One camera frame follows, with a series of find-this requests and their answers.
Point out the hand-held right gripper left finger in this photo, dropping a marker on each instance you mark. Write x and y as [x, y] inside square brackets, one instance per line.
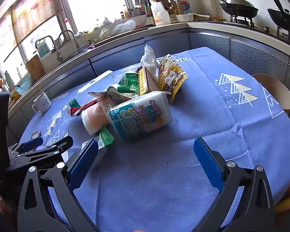
[84, 164]

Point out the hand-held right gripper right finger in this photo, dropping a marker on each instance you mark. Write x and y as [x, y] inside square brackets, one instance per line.
[207, 164]

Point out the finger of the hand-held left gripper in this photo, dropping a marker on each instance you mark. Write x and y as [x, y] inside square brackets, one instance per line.
[32, 143]
[50, 148]

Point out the small green white carton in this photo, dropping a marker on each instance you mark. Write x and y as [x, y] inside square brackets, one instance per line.
[106, 136]

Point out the blue white tissue pack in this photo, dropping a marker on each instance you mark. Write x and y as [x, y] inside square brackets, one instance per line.
[140, 116]

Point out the white enamel mug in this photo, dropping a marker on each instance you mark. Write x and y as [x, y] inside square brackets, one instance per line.
[42, 104]

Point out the blue printed tablecloth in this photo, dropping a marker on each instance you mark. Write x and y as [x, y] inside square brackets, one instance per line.
[159, 174]

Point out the green white drink carton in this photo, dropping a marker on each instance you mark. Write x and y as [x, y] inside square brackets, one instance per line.
[73, 104]

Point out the red snack wrapper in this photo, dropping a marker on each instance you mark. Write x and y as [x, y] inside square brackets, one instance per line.
[84, 107]

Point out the wooden cutting board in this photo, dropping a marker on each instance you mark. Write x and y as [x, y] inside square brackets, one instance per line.
[35, 68]

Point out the torn white green carton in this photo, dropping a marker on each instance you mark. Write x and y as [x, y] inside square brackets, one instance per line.
[116, 91]

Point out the long white carton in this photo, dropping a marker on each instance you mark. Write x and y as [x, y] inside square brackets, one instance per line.
[96, 82]

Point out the blue white container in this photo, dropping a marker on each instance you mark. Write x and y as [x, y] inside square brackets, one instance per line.
[44, 48]

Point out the flattened green white carton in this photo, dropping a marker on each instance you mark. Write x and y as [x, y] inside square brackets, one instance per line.
[129, 82]

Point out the yellow cat print snack bag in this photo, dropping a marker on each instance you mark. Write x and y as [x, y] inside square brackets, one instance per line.
[171, 77]

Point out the steel kitchen faucet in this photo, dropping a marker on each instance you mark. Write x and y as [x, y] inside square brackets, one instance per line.
[55, 49]
[73, 37]

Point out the steel kitchen sink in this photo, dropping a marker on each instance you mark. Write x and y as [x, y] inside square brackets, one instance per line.
[73, 53]

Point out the yellow cardboard box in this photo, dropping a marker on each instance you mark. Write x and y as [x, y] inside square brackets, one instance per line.
[142, 82]

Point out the round wooden stool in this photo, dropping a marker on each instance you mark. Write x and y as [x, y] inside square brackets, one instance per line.
[278, 91]

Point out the crumpled white plastic bag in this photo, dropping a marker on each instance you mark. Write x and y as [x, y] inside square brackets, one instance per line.
[148, 60]

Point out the small clear plastic bag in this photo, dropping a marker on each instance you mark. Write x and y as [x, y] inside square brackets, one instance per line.
[105, 33]

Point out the printed roller blind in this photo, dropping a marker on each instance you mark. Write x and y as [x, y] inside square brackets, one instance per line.
[33, 7]

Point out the gas stove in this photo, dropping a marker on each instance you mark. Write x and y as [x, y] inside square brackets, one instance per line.
[256, 27]

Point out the white plastic jug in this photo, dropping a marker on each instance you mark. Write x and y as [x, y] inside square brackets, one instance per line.
[160, 14]

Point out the black wok with lid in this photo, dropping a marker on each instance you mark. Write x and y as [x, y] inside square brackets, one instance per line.
[239, 7]

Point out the dark sauce bottle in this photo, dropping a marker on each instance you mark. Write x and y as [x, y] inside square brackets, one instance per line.
[149, 14]

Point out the row of condiment bottles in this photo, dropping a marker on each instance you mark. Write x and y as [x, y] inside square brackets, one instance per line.
[134, 11]

